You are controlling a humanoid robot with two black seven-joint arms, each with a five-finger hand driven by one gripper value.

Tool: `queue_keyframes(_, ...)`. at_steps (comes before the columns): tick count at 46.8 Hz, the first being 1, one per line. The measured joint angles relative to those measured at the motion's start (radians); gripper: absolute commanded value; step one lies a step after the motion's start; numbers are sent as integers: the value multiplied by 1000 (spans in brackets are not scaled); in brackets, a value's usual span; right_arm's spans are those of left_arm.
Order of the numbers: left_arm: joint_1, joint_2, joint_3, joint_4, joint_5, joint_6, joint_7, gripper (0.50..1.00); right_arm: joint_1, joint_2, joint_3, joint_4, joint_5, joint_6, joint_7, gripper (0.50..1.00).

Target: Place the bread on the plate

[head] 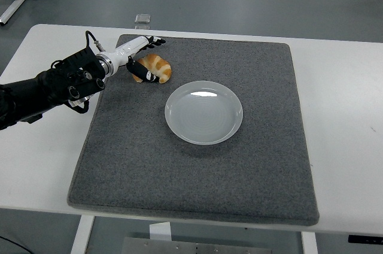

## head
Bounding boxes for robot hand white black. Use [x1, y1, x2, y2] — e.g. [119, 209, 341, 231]
[108, 35, 167, 83]

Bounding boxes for golden croissant bread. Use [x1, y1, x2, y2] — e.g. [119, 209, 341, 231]
[132, 53, 172, 84]

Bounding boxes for round white plate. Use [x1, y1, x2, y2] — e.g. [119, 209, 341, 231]
[165, 80, 244, 146]

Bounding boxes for small clear floor box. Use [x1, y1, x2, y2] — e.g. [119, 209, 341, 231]
[134, 13, 152, 25]

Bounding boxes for grey felt mat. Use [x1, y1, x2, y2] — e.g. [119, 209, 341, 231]
[67, 34, 321, 227]

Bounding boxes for white table leg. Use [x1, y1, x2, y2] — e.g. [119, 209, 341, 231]
[70, 214, 96, 254]
[301, 231, 318, 254]

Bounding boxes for black table control box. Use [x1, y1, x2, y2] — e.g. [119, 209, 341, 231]
[348, 235, 383, 244]

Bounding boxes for white table bracket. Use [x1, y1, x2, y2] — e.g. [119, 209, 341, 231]
[148, 222, 172, 241]

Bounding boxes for thin black floor cable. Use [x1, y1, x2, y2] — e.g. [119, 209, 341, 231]
[0, 235, 20, 249]

